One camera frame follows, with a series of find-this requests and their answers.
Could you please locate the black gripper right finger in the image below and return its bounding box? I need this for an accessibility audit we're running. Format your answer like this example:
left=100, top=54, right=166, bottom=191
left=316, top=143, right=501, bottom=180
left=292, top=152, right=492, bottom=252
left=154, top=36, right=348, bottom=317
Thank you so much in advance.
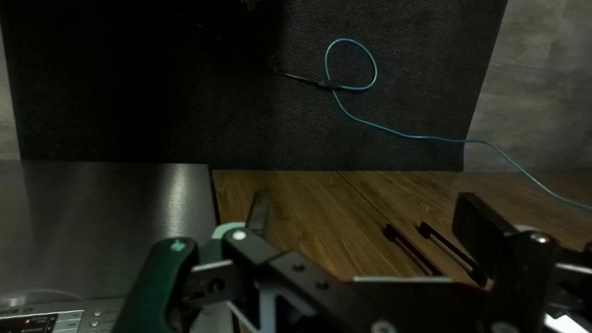
left=451, top=191, right=561, bottom=333

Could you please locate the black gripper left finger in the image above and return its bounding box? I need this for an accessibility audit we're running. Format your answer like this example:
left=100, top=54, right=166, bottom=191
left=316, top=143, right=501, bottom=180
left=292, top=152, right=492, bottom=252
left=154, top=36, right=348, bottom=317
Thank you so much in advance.
left=220, top=228, right=357, bottom=333

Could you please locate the stainless steel dishwasher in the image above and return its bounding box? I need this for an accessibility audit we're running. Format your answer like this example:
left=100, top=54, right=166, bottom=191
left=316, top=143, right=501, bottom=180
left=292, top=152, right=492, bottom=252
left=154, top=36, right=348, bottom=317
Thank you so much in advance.
left=0, top=160, right=222, bottom=333

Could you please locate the dark green plastic clamp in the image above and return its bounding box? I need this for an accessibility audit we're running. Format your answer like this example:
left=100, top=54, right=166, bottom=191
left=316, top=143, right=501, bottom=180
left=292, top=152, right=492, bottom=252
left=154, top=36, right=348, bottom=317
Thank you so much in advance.
left=113, top=236, right=202, bottom=333

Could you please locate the thin black cabinet handle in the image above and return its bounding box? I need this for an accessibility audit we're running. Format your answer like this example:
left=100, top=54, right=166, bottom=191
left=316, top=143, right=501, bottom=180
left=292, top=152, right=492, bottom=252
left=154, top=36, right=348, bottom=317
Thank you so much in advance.
left=381, top=223, right=444, bottom=278
left=416, top=221, right=481, bottom=275

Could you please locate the thin teal cable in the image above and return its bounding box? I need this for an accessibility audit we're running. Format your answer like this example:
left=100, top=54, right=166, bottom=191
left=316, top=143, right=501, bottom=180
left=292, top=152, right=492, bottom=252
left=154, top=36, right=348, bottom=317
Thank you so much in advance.
left=322, top=36, right=592, bottom=215

